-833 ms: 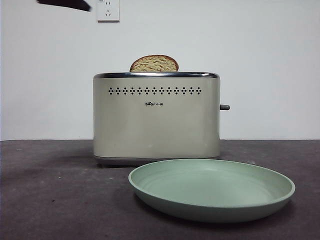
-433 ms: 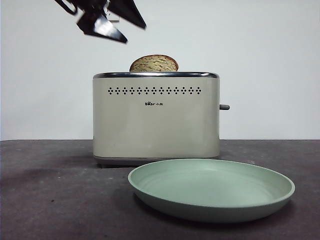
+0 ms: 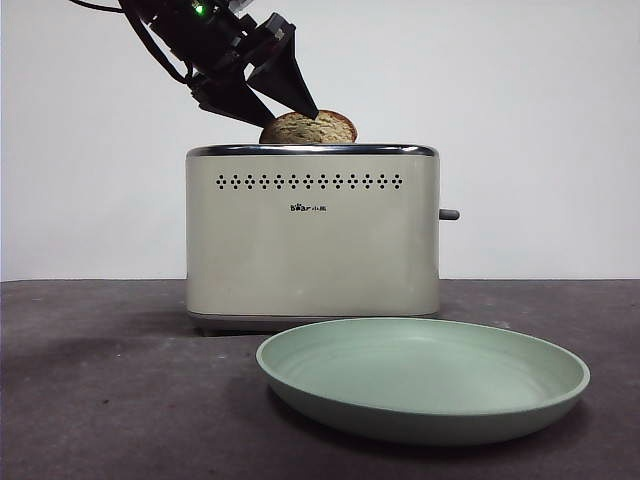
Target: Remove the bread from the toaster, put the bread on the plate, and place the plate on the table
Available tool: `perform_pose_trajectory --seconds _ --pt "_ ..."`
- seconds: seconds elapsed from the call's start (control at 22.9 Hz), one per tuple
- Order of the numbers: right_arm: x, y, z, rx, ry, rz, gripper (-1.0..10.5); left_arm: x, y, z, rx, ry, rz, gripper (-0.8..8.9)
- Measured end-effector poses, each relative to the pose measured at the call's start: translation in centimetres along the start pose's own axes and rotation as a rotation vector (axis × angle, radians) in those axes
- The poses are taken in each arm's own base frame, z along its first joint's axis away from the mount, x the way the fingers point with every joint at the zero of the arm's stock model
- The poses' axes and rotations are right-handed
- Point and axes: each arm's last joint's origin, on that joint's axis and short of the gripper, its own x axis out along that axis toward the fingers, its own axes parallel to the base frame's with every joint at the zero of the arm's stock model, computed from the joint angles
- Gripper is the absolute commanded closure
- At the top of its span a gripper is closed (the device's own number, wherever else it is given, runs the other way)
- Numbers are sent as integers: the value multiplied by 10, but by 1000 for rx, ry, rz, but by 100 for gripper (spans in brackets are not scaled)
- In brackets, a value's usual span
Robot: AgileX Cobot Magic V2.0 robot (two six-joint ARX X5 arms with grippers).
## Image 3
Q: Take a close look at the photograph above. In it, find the large bread slice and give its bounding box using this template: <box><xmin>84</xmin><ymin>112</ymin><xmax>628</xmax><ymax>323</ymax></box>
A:
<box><xmin>259</xmin><ymin>110</ymin><xmax>359</xmax><ymax>145</ymax></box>

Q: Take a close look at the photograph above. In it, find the pale green round plate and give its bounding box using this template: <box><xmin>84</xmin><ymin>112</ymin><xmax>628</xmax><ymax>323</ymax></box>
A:
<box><xmin>255</xmin><ymin>315</ymin><xmax>591</xmax><ymax>446</ymax></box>

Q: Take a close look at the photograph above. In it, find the cream two-slot toaster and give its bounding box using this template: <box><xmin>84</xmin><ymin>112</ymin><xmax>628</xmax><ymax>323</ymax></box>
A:
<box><xmin>185</xmin><ymin>143</ymin><xmax>442</xmax><ymax>335</ymax></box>

